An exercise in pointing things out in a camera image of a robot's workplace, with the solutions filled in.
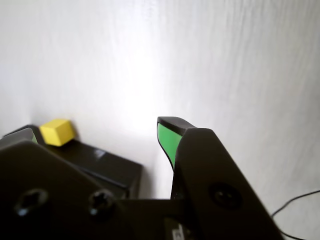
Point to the yellow wooden cube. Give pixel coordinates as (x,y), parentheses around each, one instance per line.
(58,132)

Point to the black cardboard box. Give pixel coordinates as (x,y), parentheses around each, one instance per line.
(112,167)

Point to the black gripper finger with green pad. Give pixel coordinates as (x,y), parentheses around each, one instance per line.
(50,190)
(212,175)

